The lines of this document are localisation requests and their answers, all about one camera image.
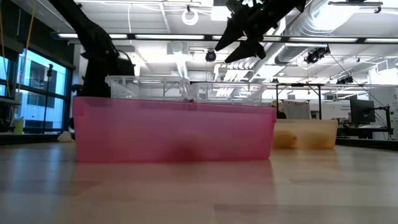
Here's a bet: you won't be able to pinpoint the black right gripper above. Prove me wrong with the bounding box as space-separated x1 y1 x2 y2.
214 0 307 64

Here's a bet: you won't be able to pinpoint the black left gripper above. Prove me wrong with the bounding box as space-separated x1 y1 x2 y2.
81 51 136 98

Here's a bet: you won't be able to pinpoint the yellow lemon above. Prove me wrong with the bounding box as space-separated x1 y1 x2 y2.
273 130 298 149

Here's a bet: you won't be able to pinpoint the black overhead beam with lights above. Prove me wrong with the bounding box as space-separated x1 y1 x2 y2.
51 30 398 45

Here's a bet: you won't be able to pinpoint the clear plastic bin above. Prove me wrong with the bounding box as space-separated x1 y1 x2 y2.
104 75 192 102
190 82 267 106

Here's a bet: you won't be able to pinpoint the black tripod stand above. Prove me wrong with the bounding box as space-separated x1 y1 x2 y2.
41 63 55 134

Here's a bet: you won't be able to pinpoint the large window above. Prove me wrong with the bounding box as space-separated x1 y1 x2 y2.
0 46 75 135

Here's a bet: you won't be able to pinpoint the pink plastic bin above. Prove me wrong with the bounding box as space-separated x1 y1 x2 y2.
72 96 277 164

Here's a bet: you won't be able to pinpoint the white cloth panel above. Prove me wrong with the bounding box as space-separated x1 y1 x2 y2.
282 101 312 120

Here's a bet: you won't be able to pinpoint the green cup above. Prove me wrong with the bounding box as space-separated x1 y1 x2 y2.
13 117 25 136

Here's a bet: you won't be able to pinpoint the orange plastic bin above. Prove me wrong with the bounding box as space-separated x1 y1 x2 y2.
272 118 339 150

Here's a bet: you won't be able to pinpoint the black computer monitor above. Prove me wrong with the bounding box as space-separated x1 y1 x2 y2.
349 98 376 124

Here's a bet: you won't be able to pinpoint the black overhead camera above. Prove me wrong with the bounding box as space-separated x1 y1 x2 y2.
205 49 218 63

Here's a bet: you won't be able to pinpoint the white cable loop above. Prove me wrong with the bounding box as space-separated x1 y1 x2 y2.
181 4 200 27

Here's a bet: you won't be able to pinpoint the silver ceiling duct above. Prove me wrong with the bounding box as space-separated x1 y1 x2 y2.
273 0 377 67

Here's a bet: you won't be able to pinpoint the black hanging camera rig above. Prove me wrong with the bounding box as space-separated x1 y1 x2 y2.
303 45 331 65

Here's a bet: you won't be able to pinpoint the yellow cord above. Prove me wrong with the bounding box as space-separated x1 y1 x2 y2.
17 7 35 96

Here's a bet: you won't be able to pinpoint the black background rig frame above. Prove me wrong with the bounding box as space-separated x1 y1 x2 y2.
275 82 324 120

